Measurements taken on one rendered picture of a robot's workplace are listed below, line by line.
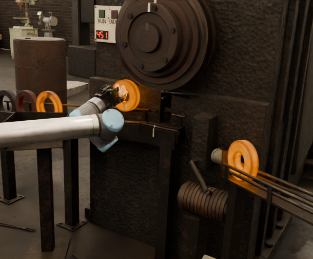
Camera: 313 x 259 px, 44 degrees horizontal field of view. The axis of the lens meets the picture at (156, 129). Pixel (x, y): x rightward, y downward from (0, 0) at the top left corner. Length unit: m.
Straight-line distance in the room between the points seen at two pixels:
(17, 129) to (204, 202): 0.77
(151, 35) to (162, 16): 0.09
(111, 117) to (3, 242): 1.10
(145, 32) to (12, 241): 1.34
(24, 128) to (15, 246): 0.98
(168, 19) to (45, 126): 0.64
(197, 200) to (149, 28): 0.73
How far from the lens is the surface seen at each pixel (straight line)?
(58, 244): 2.22
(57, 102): 2.19
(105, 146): 1.61
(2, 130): 1.42
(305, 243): 2.44
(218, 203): 1.58
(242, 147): 1.43
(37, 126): 1.43
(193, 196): 1.61
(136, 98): 1.85
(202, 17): 1.62
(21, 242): 2.28
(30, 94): 2.35
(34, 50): 4.45
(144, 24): 1.65
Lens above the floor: 1.21
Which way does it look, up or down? 17 degrees down
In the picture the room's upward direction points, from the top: 3 degrees clockwise
